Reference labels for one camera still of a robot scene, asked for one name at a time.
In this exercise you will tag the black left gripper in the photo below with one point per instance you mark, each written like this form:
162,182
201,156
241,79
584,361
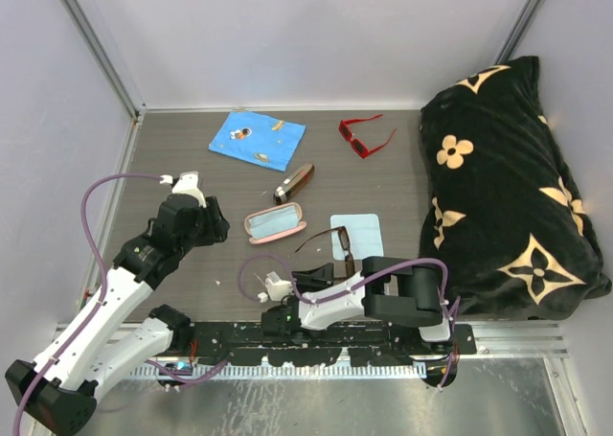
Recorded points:
216,225

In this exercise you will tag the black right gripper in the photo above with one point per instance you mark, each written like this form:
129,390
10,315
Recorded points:
317,278

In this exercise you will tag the tortoiseshell brown sunglasses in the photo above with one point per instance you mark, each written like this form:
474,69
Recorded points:
343,237

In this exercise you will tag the pink glasses case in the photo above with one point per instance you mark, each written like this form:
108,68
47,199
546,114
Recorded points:
300,227

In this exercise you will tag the light blue cloth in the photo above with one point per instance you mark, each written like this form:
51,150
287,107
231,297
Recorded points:
273,222
364,234

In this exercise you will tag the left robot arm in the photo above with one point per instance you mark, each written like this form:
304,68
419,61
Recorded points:
62,386

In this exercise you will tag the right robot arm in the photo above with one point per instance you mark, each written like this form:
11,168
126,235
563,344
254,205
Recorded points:
407,294

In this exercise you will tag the red sunglasses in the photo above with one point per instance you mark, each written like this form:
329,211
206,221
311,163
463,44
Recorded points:
358,146

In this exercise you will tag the brown striped glasses case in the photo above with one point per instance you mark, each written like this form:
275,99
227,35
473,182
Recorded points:
293,184

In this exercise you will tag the blue cartoon print cloth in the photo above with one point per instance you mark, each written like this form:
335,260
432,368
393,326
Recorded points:
258,139

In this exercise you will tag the black floral plush pillow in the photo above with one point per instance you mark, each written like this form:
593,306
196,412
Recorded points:
506,215

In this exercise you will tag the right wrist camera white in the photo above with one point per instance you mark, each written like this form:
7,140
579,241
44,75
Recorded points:
276,288

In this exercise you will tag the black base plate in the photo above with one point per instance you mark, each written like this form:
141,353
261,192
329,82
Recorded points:
366,342

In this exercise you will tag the aluminium front rail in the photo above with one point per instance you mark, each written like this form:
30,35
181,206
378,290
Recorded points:
140,343

